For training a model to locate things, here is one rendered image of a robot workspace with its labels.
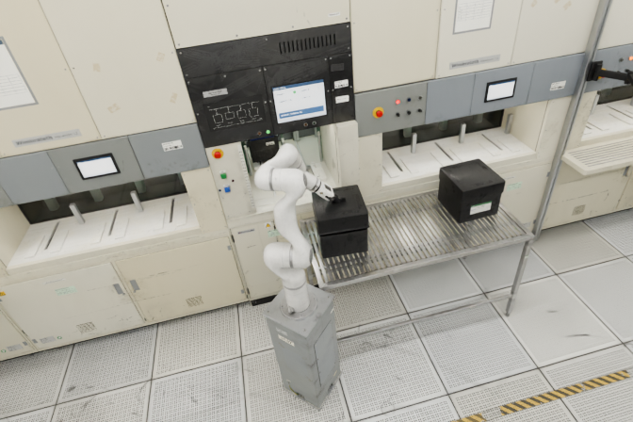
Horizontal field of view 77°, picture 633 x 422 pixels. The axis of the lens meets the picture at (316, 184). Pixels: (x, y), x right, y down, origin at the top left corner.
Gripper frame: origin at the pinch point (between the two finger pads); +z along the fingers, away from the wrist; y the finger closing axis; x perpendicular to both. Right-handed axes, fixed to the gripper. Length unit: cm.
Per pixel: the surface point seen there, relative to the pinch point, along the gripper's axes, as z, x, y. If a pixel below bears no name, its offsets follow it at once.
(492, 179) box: 72, -63, 4
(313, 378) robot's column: 31, 72, -61
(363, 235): 21.1, 4.6, -13.7
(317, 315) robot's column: 8, 37, -52
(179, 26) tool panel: -114, -23, 23
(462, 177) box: 61, -52, 10
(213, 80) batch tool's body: -88, -10, 24
